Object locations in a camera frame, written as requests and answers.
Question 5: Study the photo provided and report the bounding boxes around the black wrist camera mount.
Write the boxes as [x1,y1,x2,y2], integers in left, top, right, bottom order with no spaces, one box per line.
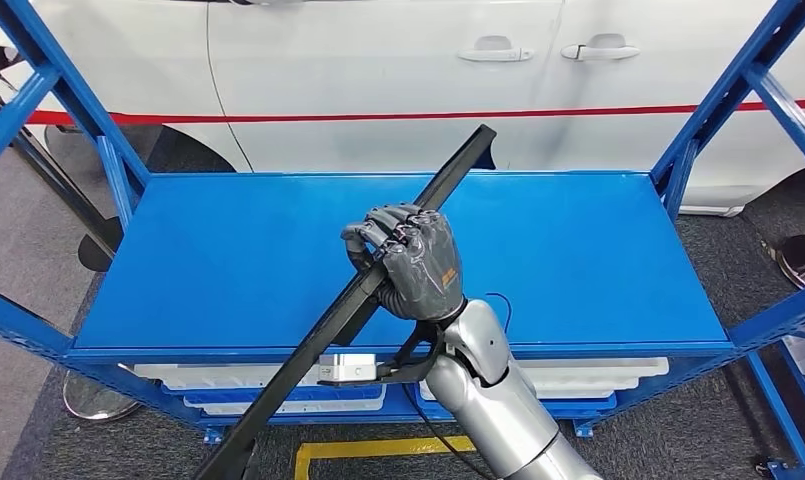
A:
[319,321,446,388]

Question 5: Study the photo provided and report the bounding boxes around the yellow floor tape square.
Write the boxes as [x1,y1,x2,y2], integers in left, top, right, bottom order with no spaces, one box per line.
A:
[293,435,476,480]

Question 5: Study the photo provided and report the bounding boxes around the black round stanchion base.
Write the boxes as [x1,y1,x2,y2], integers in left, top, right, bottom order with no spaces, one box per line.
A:
[762,235,805,291]

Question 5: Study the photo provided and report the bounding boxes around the white car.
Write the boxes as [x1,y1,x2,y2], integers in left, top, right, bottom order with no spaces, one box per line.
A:
[0,0,805,219]

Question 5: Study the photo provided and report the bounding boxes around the thin dark wrist wire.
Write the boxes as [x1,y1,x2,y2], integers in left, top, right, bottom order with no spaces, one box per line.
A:
[484,291,513,333]

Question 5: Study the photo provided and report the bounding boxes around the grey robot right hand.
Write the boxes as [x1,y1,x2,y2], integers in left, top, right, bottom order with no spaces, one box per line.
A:
[340,203,468,324]

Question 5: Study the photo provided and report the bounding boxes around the black plastic frame part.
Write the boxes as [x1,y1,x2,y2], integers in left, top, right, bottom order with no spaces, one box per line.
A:
[191,123,498,480]

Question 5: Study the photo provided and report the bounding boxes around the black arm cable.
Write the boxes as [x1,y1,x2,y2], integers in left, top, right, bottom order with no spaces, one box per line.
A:
[401,384,496,480]

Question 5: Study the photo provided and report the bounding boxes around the red barrier belt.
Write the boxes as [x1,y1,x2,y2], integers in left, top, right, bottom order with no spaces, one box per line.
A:
[25,97,805,127]

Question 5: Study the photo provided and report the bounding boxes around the stanchion post with dark base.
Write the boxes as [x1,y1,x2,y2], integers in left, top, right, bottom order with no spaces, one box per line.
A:
[7,129,125,274]

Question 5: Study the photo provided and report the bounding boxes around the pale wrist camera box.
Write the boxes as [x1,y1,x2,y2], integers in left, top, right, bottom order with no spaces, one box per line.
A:
[319,352,378,384]

